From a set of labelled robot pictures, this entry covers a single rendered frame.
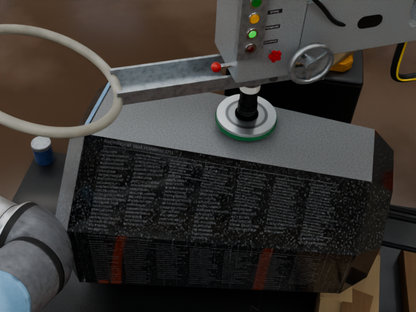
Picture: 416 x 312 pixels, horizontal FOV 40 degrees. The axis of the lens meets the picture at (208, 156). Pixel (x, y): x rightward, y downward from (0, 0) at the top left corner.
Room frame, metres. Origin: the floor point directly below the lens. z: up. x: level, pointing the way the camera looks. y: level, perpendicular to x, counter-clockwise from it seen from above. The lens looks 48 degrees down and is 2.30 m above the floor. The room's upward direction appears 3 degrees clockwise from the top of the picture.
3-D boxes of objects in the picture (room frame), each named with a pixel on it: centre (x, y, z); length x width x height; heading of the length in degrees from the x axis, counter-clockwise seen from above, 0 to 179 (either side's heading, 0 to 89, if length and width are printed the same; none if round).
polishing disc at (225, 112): (1.47, -0.13, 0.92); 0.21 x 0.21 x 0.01
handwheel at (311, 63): (1.40, -0.28, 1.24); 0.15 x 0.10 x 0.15; 109
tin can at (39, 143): (2.00, 0.87, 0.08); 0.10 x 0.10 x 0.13
